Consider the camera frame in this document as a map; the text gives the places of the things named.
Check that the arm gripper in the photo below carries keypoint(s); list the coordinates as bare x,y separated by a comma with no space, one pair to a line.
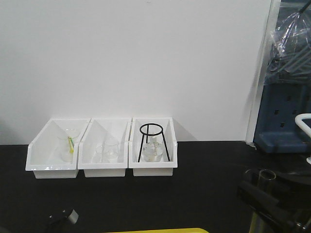
69,215

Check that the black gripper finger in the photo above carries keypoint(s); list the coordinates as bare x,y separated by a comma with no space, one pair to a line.
288,191
272,220

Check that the clear test tube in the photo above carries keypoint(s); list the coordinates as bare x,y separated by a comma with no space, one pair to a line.
260,178

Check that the yellow plastic tray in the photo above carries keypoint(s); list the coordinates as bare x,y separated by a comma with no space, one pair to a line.
179,230

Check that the left white storage bin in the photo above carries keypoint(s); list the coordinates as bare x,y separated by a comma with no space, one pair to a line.
43,155

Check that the white storage bin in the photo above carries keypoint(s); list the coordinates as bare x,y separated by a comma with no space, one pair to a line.
98,131
161,168
43,155

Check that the white lab faucet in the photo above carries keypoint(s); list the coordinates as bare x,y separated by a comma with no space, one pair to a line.
299,120

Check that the clear glass beaker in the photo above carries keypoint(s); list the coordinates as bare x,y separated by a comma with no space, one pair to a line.
107,152

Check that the middle white storage bin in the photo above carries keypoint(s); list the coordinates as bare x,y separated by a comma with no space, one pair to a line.
98,131

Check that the blue-grey pegboard drying rack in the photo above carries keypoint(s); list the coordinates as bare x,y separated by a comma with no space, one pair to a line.
276,130

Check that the right white storage bin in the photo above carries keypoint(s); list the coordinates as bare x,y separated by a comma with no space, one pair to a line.
161,168

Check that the round glass flask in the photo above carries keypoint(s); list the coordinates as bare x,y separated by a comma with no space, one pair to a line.
153,150

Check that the clear bag of pegs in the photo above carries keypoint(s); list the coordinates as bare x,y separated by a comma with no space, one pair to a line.
290,57

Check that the black wire tripod stand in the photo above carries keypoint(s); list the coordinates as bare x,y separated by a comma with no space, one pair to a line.
149,130

